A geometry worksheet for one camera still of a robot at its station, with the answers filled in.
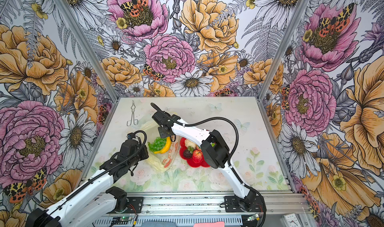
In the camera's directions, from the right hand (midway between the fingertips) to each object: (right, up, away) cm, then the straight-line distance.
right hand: (167, 135), depth 92 cm
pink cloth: (+29, -37, -22) cm, 52 cm away
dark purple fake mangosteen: (+13, -9, -6) cm, 16 cm away
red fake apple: (+18, -10, -8) cm, 22 cm away
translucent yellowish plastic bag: (-3, -14, -8) cm, 16 cm away
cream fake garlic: (+13, -4, -3) cm, 14 cm away
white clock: (+61, -34, -23) cm, 74 cm away
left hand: (-10, -8, -7) cm, 15 cm away
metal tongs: (-26, +8, +16) cm, 31 cm away
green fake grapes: (-6, -6, 0) cm, 8 cm away
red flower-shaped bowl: (+14, -14, -5) cm, 20 cm away
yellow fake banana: (+1, -6, -7) cm, 9 cm away
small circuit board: (-15, -35, -21) cm, 44 cm away
